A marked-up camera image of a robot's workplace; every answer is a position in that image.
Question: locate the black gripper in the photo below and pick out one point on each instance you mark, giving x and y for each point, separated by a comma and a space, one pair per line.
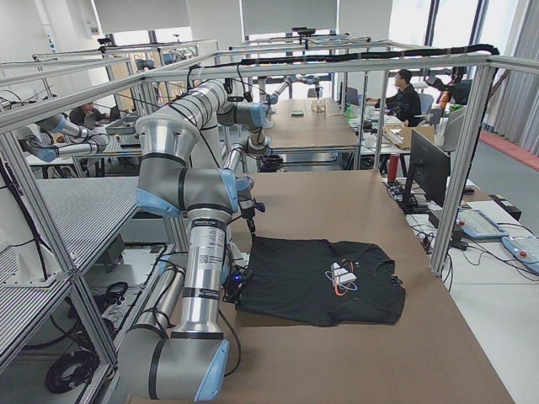
251, 223
232, 290

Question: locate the black printed t-shirt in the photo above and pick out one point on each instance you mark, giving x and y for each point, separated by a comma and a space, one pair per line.
322, 283

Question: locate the red water bottle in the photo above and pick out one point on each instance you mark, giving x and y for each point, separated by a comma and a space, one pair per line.
393, 167

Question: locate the black computer monitor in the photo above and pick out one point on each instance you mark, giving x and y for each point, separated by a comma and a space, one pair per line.
429, 168

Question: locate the seated person black jacket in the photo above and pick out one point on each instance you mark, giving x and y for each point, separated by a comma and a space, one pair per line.
405, 104

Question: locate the blue teach pendant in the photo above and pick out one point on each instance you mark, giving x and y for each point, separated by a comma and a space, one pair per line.
478, 226

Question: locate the aluminium cage frame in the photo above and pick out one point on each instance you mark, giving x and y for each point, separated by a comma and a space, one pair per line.
24, 309

